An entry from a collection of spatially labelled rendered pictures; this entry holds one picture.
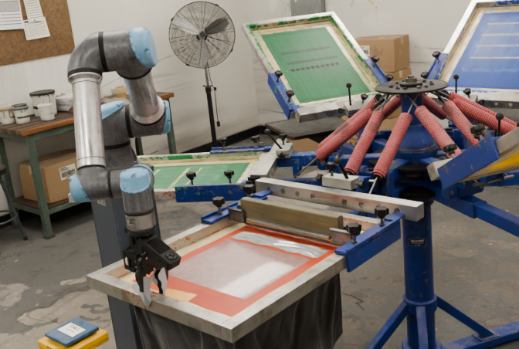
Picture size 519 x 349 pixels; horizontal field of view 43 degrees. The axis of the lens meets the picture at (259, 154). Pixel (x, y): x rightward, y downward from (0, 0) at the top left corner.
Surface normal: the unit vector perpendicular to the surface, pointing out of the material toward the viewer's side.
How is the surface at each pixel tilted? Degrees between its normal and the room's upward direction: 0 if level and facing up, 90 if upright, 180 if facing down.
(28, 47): 90
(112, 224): 90
